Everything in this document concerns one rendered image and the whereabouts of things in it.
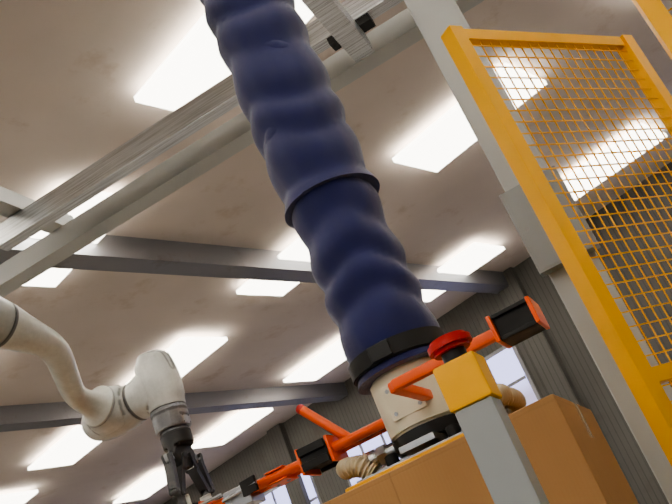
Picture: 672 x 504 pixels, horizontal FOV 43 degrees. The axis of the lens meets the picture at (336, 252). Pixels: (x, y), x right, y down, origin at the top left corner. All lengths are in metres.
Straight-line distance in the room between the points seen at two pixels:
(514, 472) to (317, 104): 1.09
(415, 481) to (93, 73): 3.91
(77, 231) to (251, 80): 2.87
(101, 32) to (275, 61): 2.88
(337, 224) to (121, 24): 3.19
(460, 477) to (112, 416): 0.93
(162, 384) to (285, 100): 0.74
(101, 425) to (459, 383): 1.15
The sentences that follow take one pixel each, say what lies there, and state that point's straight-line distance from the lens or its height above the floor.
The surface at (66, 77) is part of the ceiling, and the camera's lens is 5.15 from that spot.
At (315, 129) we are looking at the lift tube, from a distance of 2.01.
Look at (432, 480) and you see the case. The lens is 1.63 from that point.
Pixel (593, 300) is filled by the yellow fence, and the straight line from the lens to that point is 2.21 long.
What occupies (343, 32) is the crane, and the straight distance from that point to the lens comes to 3.83.
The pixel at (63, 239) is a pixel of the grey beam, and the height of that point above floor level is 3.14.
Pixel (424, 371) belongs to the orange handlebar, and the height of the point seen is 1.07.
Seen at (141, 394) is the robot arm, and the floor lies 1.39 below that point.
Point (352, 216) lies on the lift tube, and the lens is 1.90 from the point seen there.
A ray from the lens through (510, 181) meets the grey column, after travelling 2.91.
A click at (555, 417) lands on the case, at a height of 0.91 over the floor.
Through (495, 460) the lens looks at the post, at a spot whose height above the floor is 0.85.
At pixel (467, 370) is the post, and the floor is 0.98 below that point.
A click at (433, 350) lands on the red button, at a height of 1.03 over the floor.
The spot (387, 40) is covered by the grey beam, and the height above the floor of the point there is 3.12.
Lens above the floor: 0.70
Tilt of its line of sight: 23 degrees up
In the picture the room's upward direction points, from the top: 23 degrees counter-clockwise
